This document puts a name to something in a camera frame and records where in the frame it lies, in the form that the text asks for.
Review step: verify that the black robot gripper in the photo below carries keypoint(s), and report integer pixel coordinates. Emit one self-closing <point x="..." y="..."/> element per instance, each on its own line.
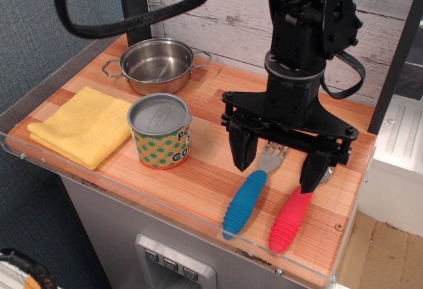
<point x="289" y="113"/>

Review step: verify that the patterned tin can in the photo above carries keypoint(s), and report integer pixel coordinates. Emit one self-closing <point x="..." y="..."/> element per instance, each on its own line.
<point x="160" y="125"/>

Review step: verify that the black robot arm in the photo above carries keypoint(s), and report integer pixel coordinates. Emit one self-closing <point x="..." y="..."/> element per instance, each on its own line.
<point x="306" y="34"/>

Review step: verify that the white ribbed box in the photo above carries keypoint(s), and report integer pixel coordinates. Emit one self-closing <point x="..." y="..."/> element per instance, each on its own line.
<point x="392" y="192"/>

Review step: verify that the stainless steel pot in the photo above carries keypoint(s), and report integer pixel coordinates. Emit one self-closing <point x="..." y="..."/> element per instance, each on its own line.
<point x="157" y="65"/>

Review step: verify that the silver button panel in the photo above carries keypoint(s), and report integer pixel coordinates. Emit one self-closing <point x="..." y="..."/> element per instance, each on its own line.
<point x="165" y="267"/>

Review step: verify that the grey toy kitchen cabinet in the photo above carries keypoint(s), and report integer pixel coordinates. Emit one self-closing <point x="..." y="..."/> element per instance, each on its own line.
<point x="113" y="225"/>

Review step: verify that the yellow folded cloth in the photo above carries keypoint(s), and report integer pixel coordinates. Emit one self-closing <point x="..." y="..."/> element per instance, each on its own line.
<point x="86" y="129"/>

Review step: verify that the black object bottom left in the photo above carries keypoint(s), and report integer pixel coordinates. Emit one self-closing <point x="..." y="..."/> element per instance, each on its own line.
<point x="20" y="271"/>

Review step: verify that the clear acrylic table guard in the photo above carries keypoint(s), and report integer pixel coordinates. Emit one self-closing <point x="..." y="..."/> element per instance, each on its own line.
<point x="195" y="195"/>

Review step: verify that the blue handled fork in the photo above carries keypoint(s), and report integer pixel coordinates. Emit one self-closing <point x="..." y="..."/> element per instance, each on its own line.
<point x="244" y="201"/>

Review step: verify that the red handled spoon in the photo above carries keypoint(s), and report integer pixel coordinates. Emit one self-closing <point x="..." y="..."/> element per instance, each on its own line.
<point x="288" y="222"/>

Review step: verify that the black vertical post right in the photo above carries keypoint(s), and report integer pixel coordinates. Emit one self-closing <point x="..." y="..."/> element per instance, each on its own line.
<point x="397" y="64"/>

